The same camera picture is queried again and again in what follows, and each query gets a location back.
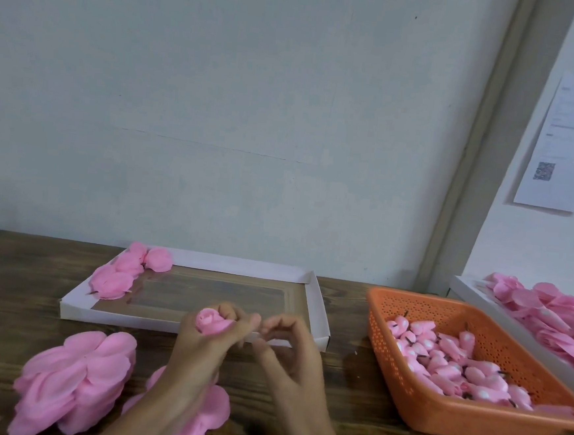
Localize person's right hand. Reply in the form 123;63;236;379
240;311;334;422

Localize person's left hand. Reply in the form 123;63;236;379
162;297;264;400

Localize pink petal flower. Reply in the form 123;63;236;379
193;306;238;338

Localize stack of pink petals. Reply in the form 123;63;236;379
7;322;140;435
119;361;235;435

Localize white shallow tray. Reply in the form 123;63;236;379
57;239;337;352

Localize group of finished pink roses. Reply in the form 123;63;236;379
86;238;176;305

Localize pink rose buds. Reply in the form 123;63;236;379
380;314;574;415

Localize pile of pink petals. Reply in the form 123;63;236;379
475;271;574;378

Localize orange plastic basket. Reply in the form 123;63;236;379
355;285;574;435

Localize white paper notice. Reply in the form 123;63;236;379
513;73;574;214

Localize grey door frame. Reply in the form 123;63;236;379
415;0;574;305

